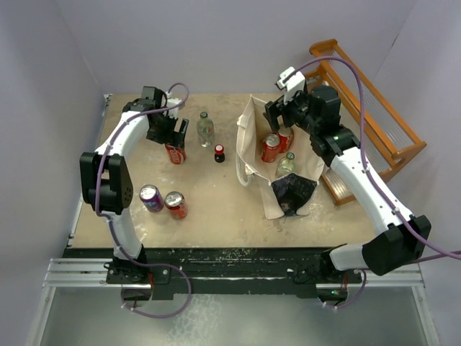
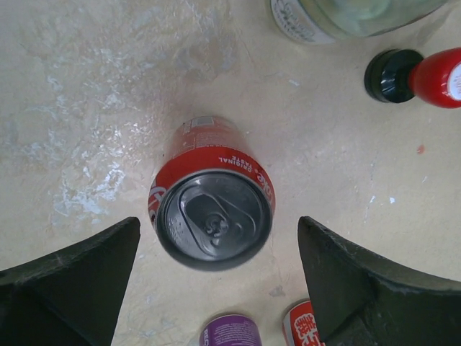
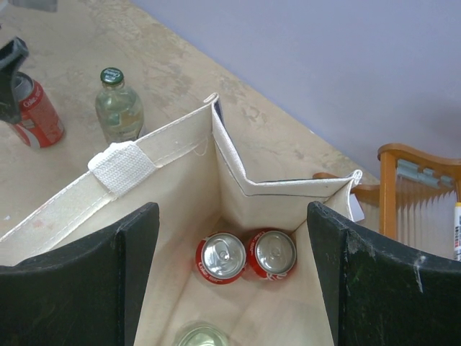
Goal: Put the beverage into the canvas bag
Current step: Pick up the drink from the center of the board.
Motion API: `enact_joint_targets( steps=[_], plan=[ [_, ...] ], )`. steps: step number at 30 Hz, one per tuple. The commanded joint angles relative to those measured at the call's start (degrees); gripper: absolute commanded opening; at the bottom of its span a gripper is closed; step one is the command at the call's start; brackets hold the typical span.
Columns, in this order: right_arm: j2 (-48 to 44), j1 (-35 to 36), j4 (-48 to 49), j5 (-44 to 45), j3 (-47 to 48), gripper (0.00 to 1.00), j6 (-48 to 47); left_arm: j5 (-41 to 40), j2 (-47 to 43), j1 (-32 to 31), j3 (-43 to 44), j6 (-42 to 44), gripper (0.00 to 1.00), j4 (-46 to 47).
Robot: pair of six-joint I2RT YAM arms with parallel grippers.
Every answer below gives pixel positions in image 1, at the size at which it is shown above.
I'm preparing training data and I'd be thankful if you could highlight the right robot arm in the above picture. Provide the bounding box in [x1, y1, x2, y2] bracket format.
[264, 85, 431, 282]

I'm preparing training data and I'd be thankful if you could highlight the cream canvas tote bag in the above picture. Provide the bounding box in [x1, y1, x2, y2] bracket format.
[236, 96, 324, 219]

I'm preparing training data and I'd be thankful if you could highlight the purple soda can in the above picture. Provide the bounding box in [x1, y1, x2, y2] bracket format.
[139, 185, 164, 213]

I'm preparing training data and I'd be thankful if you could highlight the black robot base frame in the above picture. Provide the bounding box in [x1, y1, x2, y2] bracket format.
[63, 247, 362, 300]

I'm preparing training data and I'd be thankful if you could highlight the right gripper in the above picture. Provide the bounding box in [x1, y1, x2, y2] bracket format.
[264, 86, 320, 135]

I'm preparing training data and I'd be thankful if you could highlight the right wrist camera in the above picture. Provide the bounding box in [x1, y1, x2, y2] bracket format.
[275, 66, 306, 105]

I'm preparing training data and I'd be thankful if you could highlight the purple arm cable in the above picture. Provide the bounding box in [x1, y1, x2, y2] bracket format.
[284, 56, 461, 311]
[94, 82, 193, 320]

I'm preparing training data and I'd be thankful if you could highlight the clear bottle behind left arm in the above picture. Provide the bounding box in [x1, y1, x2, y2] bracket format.
[197, 111, 215, 147]

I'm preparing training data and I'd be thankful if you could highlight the aluminium rail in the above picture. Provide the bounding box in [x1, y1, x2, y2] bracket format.
[41, 257, 123, 289]

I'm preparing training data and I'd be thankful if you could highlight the orange wooden rack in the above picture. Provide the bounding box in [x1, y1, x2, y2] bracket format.
[305, 61, 426, 182]

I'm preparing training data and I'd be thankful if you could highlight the red cola can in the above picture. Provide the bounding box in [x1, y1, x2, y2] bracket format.
[261, 133, 280, 163]

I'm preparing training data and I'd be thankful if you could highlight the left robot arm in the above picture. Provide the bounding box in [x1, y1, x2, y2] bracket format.
[79, 82, 189, 283]

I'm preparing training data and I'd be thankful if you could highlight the small dark red-capped bottle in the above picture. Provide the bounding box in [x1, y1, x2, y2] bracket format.
[214, 144, 225, 163]

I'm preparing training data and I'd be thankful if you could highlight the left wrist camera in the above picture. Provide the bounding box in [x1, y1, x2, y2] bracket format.
[166, 97, 185, 118]

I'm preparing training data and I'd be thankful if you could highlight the clear green-capped glass bottle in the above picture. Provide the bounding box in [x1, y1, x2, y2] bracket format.
[276, 152, 296, 177]

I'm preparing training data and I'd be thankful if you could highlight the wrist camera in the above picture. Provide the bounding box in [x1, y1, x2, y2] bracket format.
[275, 66, 306, 105]
[166, 97, 185, 118]

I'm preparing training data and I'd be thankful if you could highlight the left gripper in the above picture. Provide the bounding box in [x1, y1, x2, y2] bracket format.
[148, 112, 188, 150]

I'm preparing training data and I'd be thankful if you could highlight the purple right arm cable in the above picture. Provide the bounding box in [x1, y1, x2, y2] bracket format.
[284, 56, 461, 311]

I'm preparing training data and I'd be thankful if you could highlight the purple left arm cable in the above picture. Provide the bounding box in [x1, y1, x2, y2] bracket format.
[94, 82, 193, 320]

